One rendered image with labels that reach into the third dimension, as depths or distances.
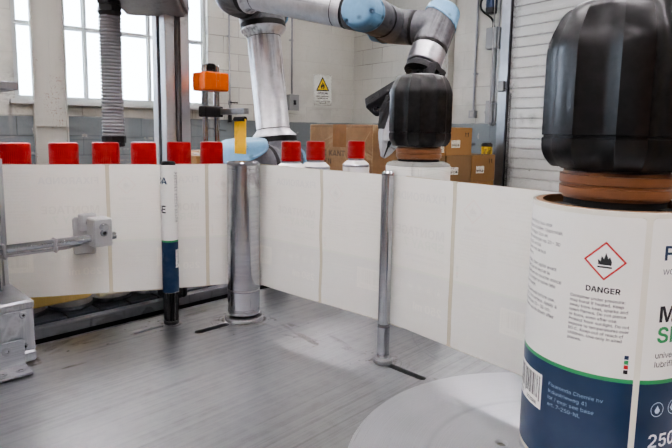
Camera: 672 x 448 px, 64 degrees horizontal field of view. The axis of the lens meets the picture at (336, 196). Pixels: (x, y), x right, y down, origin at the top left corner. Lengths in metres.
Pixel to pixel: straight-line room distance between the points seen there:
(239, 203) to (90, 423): 0.27
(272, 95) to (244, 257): 0.80
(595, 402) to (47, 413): 0.40
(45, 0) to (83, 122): 1.22
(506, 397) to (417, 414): 0.08
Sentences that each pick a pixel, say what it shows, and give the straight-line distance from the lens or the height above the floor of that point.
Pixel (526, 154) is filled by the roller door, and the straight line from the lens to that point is 5.73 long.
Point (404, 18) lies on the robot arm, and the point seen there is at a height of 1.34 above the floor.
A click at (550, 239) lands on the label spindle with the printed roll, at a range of 0.32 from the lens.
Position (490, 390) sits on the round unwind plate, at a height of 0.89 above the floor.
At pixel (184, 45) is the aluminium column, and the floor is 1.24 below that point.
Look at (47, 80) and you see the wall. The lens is 6.20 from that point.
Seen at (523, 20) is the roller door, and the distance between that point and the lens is 5.90.
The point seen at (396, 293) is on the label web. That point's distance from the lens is 0.53.
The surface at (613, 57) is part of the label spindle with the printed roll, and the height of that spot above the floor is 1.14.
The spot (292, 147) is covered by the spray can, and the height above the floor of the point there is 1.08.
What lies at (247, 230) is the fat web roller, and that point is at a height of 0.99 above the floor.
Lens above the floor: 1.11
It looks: 7 degrees down
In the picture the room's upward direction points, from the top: 1 degrees clockwise
